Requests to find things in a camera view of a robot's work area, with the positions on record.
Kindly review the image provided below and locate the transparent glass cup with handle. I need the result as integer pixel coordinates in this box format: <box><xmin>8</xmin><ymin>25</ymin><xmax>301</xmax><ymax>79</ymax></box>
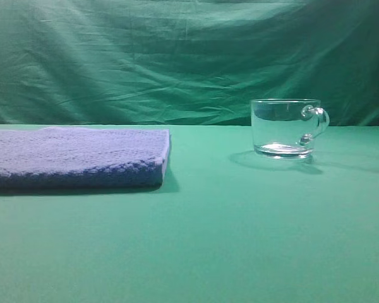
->
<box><xmin>250</xmin><ymin>98</ymin><xmax>330</xmax><ymax>159</ymax></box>

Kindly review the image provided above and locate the folded blue towel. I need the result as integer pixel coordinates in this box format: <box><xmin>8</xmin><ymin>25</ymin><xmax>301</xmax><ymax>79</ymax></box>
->
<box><xmin>0</xmin><ymin>127</ymin><xmax>170</xmax><ymax>189</ymax></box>

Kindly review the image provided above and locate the green table cloth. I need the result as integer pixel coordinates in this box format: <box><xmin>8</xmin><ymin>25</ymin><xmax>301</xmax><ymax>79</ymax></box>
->
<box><xmin>0</xmin><ymin>126</ymin><xmax>379</xmax><ymax>302</ymax></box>

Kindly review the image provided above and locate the green cloth backdrop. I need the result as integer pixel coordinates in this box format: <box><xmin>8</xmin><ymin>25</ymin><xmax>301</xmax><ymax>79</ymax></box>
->
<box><xmin>0</xmin><ymin>1</ymin><xmax>379</xmax><ymax>126</ymax></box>

